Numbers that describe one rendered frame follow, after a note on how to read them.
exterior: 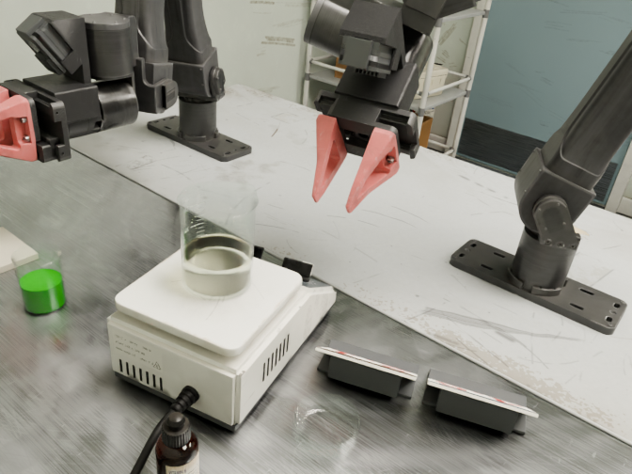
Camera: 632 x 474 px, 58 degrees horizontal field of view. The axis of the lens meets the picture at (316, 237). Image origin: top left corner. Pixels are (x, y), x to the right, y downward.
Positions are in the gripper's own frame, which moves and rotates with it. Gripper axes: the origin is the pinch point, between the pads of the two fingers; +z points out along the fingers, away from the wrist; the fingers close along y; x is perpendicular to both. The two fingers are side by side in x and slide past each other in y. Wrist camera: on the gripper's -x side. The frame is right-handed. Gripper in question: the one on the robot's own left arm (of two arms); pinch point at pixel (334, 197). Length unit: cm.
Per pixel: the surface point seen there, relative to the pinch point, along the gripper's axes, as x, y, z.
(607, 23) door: 190, 20, -204
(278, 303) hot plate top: -3.8, 0.8, 12.0
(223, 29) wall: 117, -115, -101
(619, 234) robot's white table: 36, 30, -22
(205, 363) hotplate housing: -6.7, -1.5, 18.9
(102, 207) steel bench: 13.0, -34.0, 6.0
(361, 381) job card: 3.8, 8.3, 14.6
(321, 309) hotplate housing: 6.1, 1.5, 9.5
